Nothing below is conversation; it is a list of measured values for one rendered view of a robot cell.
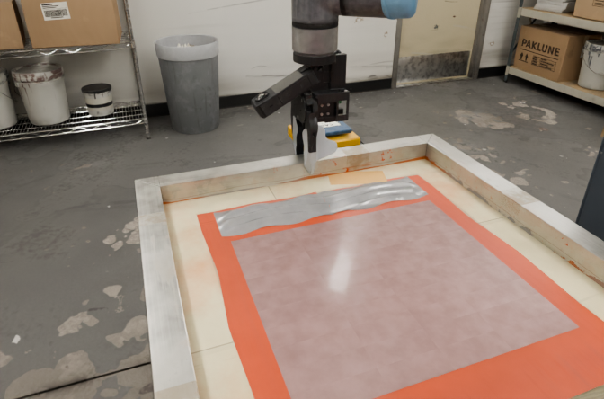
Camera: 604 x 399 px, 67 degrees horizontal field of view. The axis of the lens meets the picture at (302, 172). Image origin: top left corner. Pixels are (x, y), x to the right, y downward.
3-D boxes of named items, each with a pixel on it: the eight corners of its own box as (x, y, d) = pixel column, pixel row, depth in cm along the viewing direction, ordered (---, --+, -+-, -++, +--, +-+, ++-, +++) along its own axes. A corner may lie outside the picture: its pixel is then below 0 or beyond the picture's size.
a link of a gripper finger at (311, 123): (320, 153, 78) (316, 101, 76) (311, 155, 78) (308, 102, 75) (310, 147, 82) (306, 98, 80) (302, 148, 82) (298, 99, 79)
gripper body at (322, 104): (349, 124, 80) (351, 55, 74) (302, 131, 77) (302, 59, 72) (331, 110, 86) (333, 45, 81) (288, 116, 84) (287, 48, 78)
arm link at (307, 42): (300, 31, 70) (284, 22, 77) (300, 61, 72) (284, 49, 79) (346, 28, 72) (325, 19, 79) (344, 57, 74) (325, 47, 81)
